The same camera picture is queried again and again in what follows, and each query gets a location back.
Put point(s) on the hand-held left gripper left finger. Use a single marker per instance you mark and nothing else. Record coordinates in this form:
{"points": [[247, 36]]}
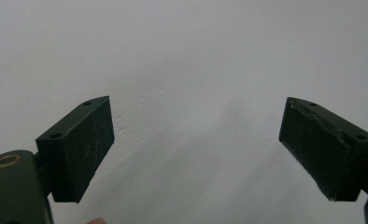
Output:
{"points": [[76, 149]]}

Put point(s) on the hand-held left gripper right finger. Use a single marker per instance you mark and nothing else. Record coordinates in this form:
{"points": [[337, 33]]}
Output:
{"points": [[325, 149]]}

